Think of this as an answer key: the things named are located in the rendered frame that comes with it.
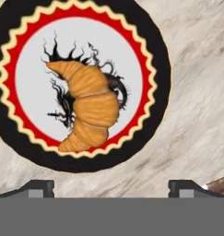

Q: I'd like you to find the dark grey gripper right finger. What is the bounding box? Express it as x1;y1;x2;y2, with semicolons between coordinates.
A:
168;180;224;199

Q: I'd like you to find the brown pastry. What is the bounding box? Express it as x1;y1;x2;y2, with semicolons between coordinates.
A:
201;175;224;197

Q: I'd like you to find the golden brown croissant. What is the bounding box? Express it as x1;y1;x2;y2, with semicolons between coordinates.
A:
44;60;121;153

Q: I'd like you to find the black red patterned plate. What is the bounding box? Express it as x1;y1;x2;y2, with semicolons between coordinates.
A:
0;0;172;173

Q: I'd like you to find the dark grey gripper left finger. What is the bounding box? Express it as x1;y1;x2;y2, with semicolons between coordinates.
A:
0;180;55;199

